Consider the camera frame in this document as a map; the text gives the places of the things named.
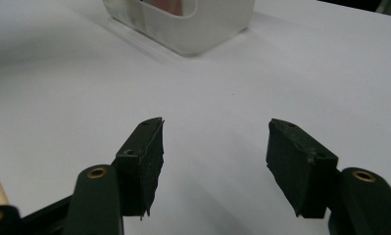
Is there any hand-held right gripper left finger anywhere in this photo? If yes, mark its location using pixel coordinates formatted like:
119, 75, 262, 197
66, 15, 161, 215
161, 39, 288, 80
115, 117, 166, 220

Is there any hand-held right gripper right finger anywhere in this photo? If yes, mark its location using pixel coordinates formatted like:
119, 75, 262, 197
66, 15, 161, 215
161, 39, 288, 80
265, 117, 340, 219

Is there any clear plastic container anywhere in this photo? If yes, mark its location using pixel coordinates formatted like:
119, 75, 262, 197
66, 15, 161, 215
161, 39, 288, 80
101, 0, 257, 58

